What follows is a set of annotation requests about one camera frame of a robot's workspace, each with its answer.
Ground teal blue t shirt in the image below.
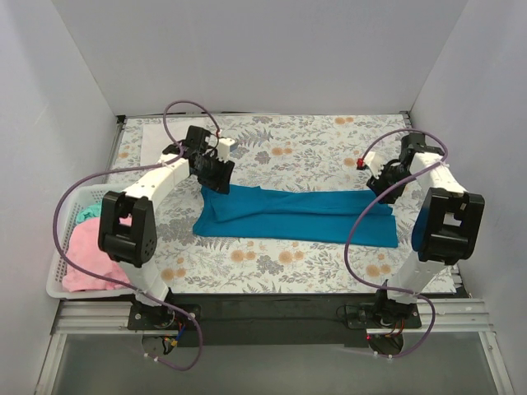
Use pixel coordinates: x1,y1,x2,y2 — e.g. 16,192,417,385
193,185,375,244

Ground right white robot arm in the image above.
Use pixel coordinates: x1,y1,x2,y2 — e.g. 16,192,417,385
357,128,485,323

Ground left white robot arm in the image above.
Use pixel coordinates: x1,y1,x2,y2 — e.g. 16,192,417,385
98,126,236,306

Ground folded white t shirt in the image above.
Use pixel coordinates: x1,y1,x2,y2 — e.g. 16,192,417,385
140,120,193,165

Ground floral patterned table cloth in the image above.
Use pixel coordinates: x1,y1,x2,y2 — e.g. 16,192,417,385
102,114,459,295

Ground mint green t shirt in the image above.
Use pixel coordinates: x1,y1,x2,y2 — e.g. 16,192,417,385
76,202,102,225

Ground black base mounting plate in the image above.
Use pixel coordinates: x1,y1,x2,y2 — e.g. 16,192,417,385
128,294,422,347

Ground white plastic laundry basket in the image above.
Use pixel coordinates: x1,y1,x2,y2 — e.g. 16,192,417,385
46,183,133,300

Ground pink t shirt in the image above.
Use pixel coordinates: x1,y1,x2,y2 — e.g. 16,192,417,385
62,217,129,292

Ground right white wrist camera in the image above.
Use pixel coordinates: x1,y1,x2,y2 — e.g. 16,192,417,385
357,151,388,179

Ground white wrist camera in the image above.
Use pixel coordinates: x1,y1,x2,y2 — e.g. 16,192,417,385
212,137,238,162
357,151,388,179

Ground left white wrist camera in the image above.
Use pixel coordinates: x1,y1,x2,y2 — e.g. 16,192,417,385
212,137,238,162

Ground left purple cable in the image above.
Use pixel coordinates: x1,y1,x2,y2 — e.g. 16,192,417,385
55,100,226,370

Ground purple cable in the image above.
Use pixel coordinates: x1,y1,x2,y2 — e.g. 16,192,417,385
343,128,450,361
55,100,226,370

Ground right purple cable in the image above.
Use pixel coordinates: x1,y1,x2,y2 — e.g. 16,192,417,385
343,128,450,361

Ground aluminium frame rail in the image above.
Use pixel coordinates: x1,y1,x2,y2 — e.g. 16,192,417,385
53,299,494,334

